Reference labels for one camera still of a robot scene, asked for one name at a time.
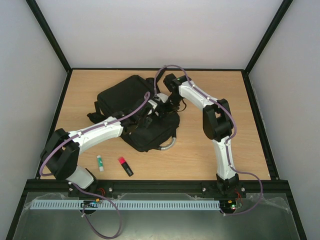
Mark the light blue cable duct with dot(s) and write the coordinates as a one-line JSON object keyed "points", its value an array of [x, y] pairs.
{"points": [[126, 205]]}

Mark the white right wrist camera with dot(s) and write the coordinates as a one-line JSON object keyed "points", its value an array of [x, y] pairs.
{"points": [[161, 97]]}

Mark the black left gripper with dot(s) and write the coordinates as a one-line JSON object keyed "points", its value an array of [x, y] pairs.
{"points": [[147, 124]]}

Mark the pink black highlighter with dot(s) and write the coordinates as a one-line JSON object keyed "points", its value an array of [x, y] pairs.
{"points": [[125, 166]]}

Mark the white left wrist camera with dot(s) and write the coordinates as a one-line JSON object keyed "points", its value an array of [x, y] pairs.
{"points": [[153, 103]]}

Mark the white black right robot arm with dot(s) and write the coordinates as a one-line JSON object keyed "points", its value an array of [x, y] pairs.
{"points": [[217, 125]]}

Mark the green white glue stick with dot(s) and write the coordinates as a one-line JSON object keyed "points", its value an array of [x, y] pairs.
{"points": [[100, 163]]}

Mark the black student backpack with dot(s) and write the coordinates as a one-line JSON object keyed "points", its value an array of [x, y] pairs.
{"points": [[122, 99]]}

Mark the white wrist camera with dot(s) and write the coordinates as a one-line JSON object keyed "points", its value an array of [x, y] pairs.
{"points": [[161, 97], [153, 103]]}

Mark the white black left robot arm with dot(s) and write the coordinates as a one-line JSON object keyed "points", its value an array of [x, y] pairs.
{"points": [[61, 153]]}

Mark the black enclosure frame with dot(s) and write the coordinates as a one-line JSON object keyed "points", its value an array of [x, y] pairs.
{"points": [[274, 185]]}

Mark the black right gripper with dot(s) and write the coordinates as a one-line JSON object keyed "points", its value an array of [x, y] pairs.
{"points": [[164, 106]]}

